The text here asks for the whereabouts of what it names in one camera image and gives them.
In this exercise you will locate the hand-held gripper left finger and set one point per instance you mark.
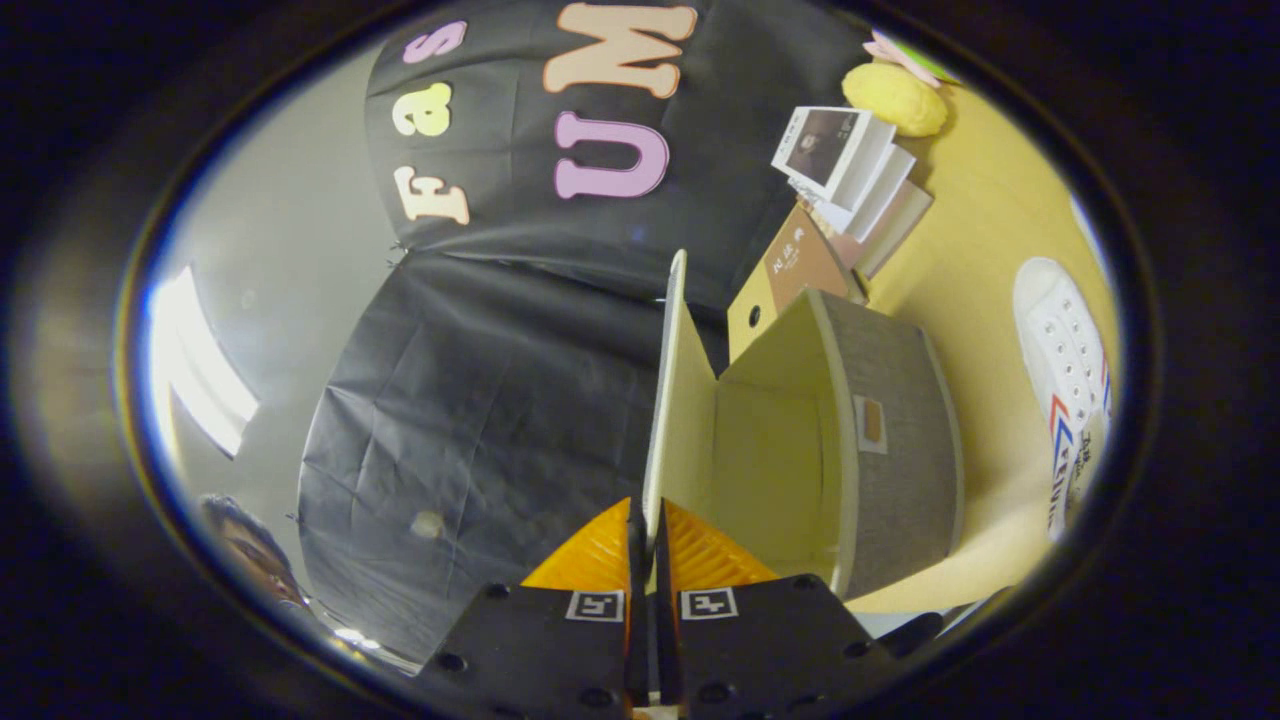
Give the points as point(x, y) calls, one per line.
point(540, 650)

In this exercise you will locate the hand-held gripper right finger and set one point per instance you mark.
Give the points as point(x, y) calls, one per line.
point(760, 650)

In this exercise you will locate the grey fabric storage box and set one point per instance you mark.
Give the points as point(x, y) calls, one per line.
point(900, 470)

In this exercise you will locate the black backdrop cloth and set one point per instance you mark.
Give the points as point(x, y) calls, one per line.
point(480, 400)

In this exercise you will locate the person's head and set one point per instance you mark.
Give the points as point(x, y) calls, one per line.
point(250, 545)

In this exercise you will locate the brown book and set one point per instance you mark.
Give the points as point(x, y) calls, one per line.
point(800, 265)

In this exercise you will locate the ceiling light panel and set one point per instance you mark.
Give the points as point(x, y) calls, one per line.
point(205, 380)

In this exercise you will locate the thick brown-edged book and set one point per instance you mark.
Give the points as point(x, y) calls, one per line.
point(897, 235)

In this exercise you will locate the thin white book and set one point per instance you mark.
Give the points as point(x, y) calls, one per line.
point(885, 195)

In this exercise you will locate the white book with portrait cover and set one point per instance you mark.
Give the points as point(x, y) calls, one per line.
point(825, 145)

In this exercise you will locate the yellow plush toy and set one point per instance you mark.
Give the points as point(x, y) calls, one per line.
point(895, 100)

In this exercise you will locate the pink and green plush toy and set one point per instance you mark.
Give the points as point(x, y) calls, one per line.
point(900, 55)

